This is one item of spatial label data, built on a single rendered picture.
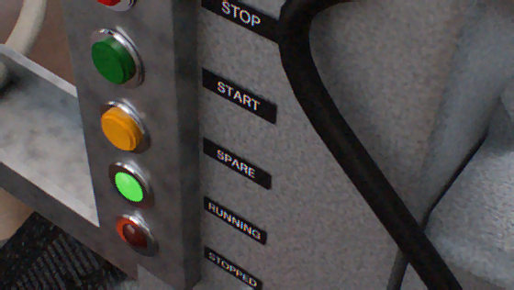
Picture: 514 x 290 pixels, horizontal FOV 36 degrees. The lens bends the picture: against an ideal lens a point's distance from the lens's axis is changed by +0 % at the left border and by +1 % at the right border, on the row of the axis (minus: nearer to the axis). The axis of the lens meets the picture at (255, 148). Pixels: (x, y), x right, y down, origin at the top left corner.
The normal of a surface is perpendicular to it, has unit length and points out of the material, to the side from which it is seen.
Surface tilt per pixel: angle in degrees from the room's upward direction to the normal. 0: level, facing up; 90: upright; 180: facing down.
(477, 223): 4
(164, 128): 90
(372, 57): 90
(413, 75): 90
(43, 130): 1
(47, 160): 1
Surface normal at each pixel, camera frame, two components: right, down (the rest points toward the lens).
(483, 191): -0.02, -0.71
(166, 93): -0.59, 0.57
